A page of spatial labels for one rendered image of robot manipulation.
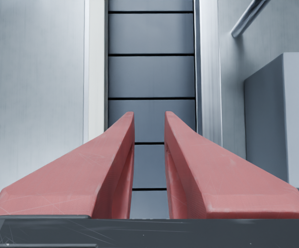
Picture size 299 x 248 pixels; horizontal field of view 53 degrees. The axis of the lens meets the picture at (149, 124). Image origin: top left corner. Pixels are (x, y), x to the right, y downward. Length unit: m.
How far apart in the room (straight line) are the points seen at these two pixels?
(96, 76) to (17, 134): 0.13
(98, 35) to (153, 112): 0.08
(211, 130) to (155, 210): 0.11
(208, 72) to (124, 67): 0.10
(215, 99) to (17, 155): 0.22
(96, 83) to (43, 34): 0.13
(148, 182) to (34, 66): 0.17
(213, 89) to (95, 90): 0.09
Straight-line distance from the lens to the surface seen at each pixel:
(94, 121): 0.22
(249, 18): 0.30
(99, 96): 0.22
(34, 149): 0.32
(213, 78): 0.18
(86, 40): 0.28
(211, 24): 0.19
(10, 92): 0.34
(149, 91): 0.26
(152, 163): 0.25
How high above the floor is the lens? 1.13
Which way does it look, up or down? 85 degrees down
